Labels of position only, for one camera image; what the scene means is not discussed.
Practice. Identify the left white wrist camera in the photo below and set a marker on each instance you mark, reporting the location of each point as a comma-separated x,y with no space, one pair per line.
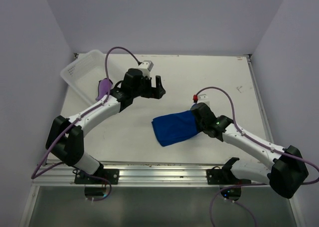
145,67

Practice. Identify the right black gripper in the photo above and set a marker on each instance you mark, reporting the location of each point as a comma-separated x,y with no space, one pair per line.
199,127

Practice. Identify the aluminium mounting rail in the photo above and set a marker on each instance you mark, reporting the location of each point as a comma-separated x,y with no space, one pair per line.
142,175

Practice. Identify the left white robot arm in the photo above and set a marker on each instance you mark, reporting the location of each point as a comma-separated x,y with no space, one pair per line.
66,136

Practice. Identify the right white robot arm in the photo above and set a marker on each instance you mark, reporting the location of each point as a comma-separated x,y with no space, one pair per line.
280,168

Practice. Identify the right side aluminium rail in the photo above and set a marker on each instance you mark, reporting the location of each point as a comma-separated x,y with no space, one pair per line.
265,121

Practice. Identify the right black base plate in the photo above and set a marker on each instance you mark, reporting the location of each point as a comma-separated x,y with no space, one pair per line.
220,176

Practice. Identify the white plastic basket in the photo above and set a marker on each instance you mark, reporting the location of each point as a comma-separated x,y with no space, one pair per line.
84,74

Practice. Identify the purple towel black trim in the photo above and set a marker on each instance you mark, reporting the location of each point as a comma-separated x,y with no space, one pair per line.
104,86

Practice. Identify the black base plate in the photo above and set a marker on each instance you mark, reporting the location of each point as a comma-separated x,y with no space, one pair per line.
220,176
99,175

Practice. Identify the blue towel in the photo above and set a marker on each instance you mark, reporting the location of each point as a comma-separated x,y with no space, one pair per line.
174,128

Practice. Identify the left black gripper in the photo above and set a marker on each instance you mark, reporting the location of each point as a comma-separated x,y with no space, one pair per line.
154,93

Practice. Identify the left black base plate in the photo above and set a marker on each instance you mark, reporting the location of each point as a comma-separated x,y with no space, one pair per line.
99,175

